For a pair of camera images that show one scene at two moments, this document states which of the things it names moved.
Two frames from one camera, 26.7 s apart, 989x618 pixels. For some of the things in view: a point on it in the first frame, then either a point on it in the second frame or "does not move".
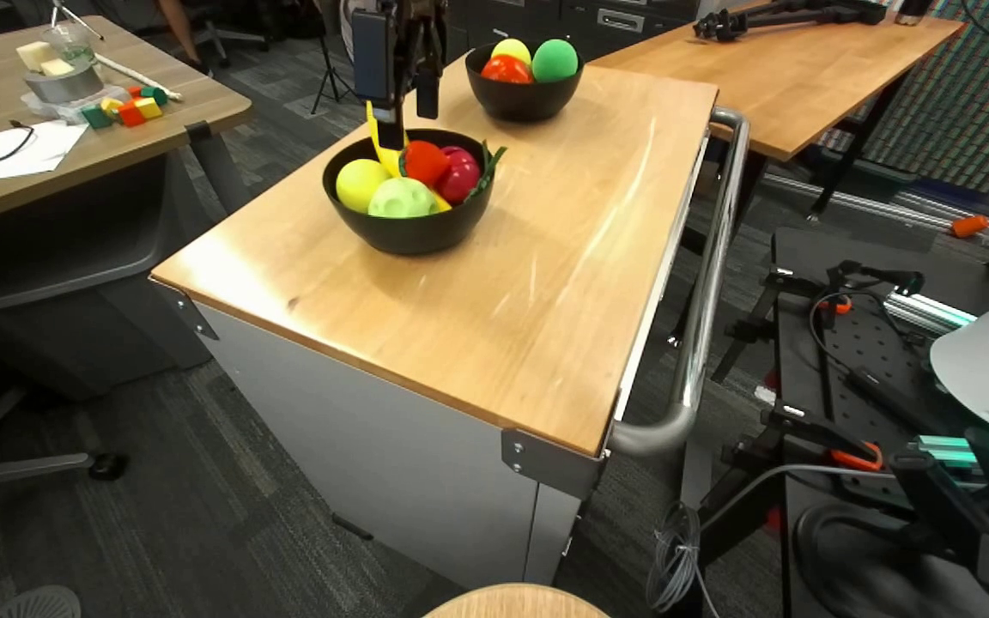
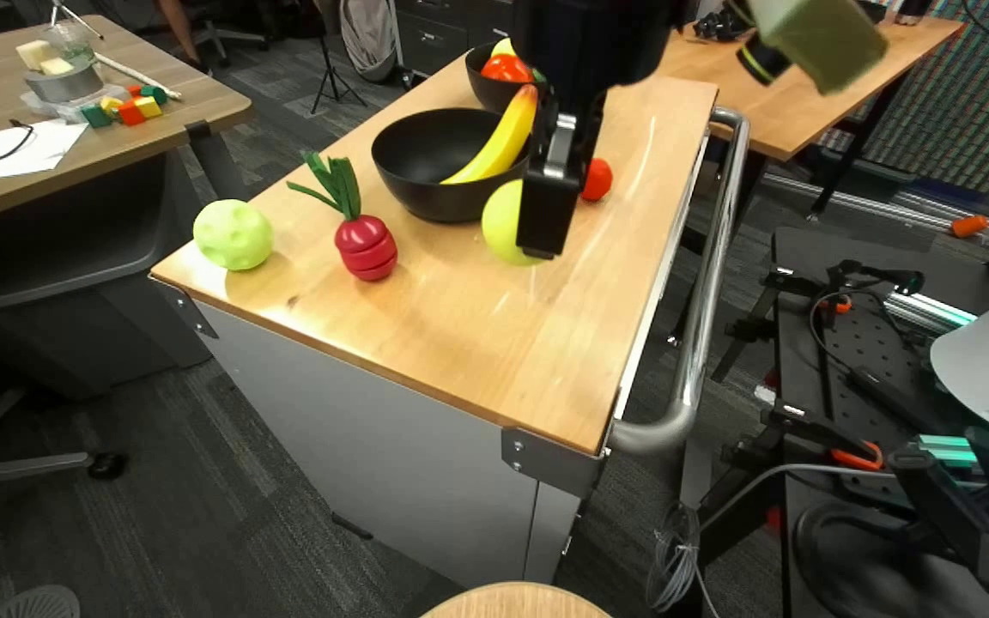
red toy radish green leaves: [457, 173] -> [360, 241]
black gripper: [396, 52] -> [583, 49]
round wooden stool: [515, 601] does not move
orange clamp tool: [861, 462] does not move
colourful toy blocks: [129, 110] does not move
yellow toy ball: [508, 47] does not move
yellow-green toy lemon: [355, 179] -> [500, 224]
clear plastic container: [63, 65] does not move
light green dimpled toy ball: [406, 201] -> [232, 236]
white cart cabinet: [436, 488] does not move
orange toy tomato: [505, 69] does not move
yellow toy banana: [394, 158] -> [504, 147]
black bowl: [410, 236] -> [419, 149]
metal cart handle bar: [674, 434] does not move
